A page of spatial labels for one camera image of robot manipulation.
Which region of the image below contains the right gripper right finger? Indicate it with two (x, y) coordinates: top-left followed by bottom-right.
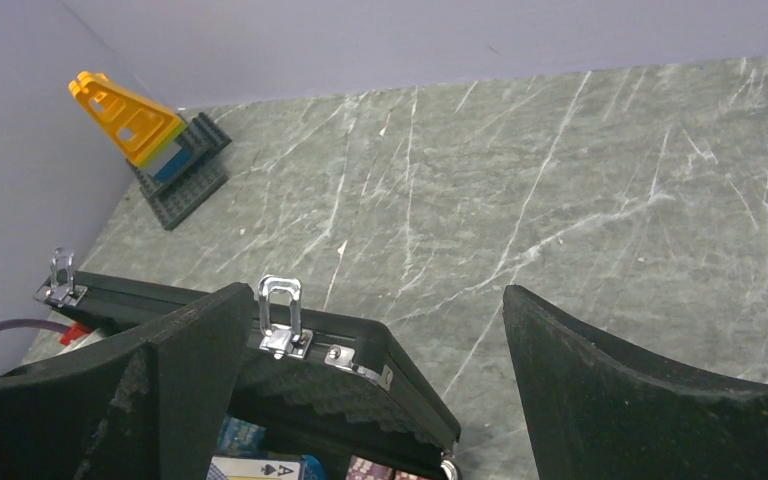
(503, 285), (768, 479)

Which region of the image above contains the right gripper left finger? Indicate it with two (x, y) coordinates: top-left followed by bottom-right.
(0, 282), (255, 479)

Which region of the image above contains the blue playing card deck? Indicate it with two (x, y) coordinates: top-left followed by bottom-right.
(206, 456), (307, 480)

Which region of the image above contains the blue chip row far left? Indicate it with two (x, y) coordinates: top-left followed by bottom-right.
(216, 415), (266, 457)

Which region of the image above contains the black poker chip case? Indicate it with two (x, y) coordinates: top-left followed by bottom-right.
(35, 249), (461, 479)

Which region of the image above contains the grey toy brick baseplate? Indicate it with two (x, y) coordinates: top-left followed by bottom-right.
(127, 112), (232, 231)

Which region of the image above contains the yellow toy brick tower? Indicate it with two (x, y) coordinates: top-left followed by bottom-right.
(69, 71), (195, 183)

